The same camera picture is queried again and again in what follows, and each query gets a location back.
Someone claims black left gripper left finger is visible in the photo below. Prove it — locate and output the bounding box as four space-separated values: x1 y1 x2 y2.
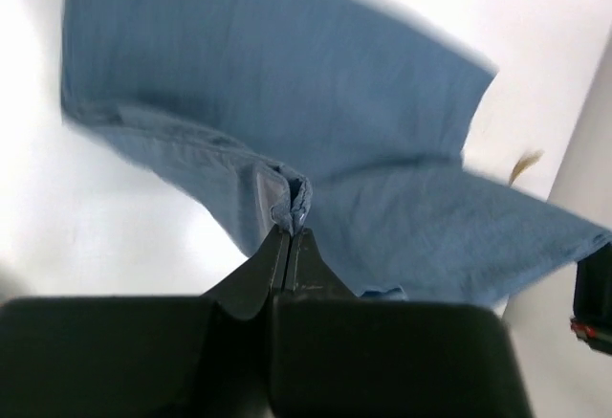
1 230 291 417

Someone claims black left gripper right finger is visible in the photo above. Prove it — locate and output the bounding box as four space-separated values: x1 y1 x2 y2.
270 231 532 417

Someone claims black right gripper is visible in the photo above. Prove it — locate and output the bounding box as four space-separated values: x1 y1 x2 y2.
570 244 611 355

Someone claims blue cloth placemat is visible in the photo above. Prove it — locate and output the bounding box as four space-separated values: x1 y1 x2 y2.
61 0 611 306

